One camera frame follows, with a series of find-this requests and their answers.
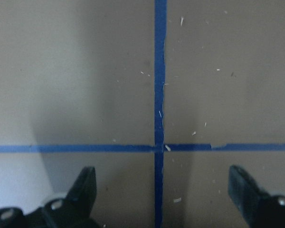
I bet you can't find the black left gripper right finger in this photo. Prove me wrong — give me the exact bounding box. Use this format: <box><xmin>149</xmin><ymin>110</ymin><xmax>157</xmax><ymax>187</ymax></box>
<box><xmin>228</xmin><ymin>165</ymin><xmax>285</xmax><ymax>228</ymax></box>

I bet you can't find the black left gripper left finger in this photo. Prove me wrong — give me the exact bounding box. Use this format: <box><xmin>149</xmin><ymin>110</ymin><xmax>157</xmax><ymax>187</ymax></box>
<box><xmin>42</xmin><ymin>167</ymin><xmax>97</xmax><ymax>228</ymax></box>

